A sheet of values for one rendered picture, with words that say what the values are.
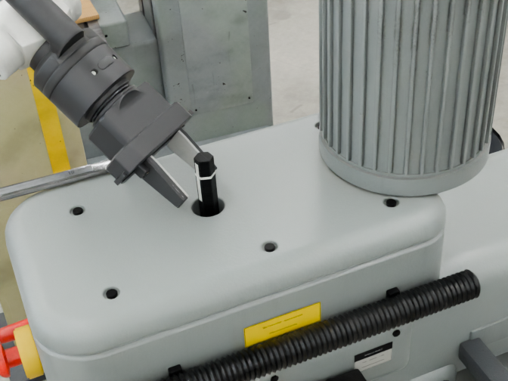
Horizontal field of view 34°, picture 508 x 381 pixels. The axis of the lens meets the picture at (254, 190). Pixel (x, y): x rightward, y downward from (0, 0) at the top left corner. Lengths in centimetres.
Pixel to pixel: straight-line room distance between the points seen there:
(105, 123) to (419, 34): 33
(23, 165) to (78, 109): 202
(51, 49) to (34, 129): 196
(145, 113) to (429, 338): 46
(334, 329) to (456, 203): 32
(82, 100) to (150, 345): 26
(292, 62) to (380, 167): 410
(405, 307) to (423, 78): 25
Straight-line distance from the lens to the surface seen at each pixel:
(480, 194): 118
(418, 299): 96
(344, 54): 89
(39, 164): 294
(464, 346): 114
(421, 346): 111
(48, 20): 90
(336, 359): 102
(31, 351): 98
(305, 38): 528
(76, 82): 91
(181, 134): 94
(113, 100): 91
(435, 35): 84
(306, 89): 475
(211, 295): 85
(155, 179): 91
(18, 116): 283
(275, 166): 100
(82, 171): 102
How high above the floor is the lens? 248
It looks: 38 degrees down
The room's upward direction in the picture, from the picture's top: 4 degrees counter-clockwise
